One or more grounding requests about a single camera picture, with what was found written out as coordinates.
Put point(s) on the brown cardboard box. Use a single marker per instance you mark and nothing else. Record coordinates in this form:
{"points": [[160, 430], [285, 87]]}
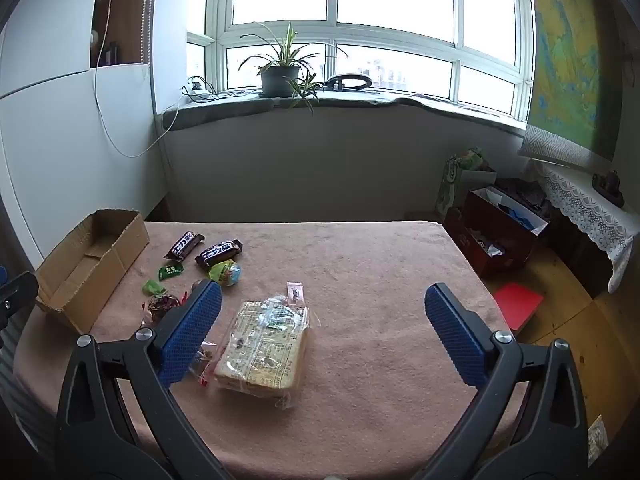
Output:
{"points": [[65, 280]]}

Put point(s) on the small pink sachet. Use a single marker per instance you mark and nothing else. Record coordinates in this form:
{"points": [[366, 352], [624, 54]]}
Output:
{"points": [[296, 294]]}

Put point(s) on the potted spider plant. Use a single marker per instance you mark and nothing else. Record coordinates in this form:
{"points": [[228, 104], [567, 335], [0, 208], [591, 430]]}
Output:
{"points": [[279, 80]]}

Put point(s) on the dark brown chocolate bar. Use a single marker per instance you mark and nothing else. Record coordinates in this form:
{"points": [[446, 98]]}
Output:
{"points": [[217, 252], [184, 245]]}

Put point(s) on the yellow and blue wall scroll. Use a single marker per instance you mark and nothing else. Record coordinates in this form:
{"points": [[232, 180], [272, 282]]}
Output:
{"points": [[565, 60]]}

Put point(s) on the dark red box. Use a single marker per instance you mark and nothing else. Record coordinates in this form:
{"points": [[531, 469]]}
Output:
{"points": [[467, 250]]}

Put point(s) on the clear-wrapped sliced bread pack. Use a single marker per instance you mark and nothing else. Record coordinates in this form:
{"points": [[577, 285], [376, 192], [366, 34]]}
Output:
{"points": [[265, 350]]}

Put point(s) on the white framed window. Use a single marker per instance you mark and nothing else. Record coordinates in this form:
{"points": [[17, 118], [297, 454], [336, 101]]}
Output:
{"points": [[332, 0]]}

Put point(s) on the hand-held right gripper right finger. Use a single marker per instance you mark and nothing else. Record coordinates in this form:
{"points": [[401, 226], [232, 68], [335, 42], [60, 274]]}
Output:
{"points": [[455, 330]]}

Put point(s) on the dark small figurine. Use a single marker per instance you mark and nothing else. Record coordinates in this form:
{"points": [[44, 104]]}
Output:
{"points": [[607, 187]]}

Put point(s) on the white cabinet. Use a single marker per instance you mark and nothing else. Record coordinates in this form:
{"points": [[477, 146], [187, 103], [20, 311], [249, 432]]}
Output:
{"points": [[60, 135]]}

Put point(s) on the green snack bag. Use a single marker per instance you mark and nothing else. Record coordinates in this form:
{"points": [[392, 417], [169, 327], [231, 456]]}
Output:
{"points": [[450, 185]]}

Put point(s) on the packaged brown braised egg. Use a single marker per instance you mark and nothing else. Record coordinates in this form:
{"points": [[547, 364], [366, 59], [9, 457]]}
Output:
{"points": [[196, 287]]}

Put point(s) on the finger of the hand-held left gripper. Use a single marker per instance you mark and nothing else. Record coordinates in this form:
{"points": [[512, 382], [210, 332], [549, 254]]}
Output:
{"points": [[17, 292]]}

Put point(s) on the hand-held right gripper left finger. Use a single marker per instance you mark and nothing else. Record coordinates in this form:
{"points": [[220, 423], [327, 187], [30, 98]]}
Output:
{"points": [[192, 330]]}

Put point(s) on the dark wooden cabinet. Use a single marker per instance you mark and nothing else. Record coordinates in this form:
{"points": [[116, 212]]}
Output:
{"points": [[575, 255]]}

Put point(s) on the red flat box on floor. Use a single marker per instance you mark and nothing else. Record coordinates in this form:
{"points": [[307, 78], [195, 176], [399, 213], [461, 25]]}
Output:
{"points": [[517, 305]]}

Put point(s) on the dark green candy packet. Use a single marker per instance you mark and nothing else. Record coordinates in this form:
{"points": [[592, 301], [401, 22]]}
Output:
{"points": [[171, 272]]}

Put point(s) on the red-edged clear dried fruit packet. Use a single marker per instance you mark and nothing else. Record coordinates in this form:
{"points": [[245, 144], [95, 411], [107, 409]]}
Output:
{"points": [[205, 360], [162, 306]]}

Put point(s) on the white power strip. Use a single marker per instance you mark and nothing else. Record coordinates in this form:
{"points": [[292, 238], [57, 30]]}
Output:
{"points": [[197, 86]]}

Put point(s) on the white lace tablecloth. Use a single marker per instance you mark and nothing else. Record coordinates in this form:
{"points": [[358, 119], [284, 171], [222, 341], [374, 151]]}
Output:
{"points": [[585, 205]]}

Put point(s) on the yellow-green jelly cup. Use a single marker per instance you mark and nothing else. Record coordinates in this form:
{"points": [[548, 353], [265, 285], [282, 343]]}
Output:
{"points": [[225, 272]]}

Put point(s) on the wooden shelf niche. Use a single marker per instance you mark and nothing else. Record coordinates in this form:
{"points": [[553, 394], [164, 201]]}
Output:
{"points": [[130, 20]]}

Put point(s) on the light green candy packet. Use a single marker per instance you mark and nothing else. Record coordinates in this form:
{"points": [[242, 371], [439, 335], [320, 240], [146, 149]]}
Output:
{"points": [[152, 287]]}

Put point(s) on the printed paper sheet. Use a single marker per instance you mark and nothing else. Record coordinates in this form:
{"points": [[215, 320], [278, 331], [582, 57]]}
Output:
{"points": [[596, 440]]}

